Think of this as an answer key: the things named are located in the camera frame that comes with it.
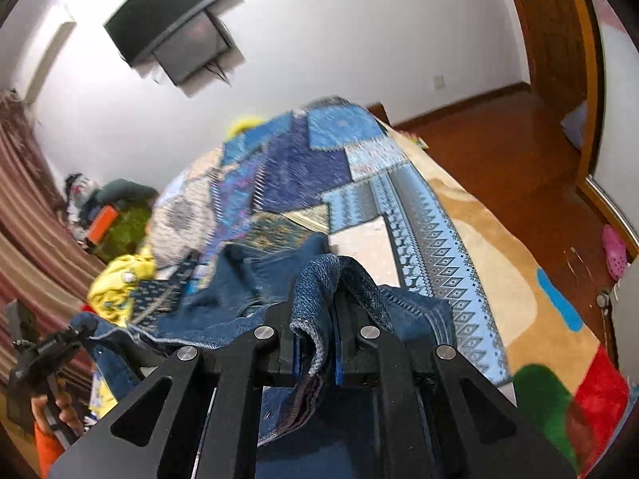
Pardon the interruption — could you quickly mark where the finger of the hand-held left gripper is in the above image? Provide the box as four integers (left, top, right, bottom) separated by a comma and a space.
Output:
66, 323, 99, 350

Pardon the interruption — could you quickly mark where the blue patchwork blanket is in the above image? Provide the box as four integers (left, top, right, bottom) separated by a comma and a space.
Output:
149, 96, 513, 391

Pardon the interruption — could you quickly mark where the brown striped curtain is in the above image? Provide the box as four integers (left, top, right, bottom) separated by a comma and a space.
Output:
0, 89, 111, 392

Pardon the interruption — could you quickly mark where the yellow plush toy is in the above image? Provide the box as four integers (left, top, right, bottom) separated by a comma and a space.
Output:
226, 115, 264, 138

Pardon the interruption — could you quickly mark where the black monitor cable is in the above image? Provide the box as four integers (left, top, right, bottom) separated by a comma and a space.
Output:
208, 57, 235, 85

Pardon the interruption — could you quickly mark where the black wall television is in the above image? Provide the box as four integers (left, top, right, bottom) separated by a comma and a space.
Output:
102, 0, 245, 69

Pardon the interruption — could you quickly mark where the blue denim jacket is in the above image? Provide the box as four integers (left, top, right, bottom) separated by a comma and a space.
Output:
70, 234, 461, 479

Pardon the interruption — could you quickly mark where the wooden room door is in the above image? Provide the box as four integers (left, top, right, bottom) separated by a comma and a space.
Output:
498, 0, 607, 195

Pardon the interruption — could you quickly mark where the white appliance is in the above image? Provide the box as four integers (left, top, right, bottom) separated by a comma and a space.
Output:
595, 258, 639, 375

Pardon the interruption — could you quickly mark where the pink clog shoe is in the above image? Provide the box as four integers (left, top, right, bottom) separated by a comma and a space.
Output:
601, 224, 629, 280

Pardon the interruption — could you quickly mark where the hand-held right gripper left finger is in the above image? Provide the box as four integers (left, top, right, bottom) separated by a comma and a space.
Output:
47, 303, 301, 479

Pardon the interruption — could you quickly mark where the orange box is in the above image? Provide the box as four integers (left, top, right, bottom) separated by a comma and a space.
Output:
85, 207, 119, 246

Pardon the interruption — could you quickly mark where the yellow printed blanket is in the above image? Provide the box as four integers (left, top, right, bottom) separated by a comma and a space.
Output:
87, 253, 159, 321

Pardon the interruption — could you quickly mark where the small black wall monitor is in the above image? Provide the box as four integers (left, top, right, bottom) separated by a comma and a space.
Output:
152, 10, 236, 86

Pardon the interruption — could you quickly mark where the dark dotted cloth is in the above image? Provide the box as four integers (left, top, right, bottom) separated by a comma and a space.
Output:
137, 254, 198, 317

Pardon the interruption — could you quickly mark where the white air conditioner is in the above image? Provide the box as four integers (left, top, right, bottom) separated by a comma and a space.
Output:
22, 20, 77, 107

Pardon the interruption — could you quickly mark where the person's left hand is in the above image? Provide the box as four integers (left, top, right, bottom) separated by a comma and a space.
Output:
31, 393, 85, 438

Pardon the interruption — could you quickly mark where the green patterned cloth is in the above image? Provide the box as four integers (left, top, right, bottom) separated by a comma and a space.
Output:
97, 206, 155, 265

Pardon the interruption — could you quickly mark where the pile of clothes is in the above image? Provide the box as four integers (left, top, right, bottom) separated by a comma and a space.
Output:
64, 174, 101, 225

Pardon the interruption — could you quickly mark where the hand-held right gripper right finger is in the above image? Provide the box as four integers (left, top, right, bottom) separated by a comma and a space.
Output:
332, 298, 581, 479

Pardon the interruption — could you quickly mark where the dark grey plush cushion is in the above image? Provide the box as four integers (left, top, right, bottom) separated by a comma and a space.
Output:
95, 178, 161, 208

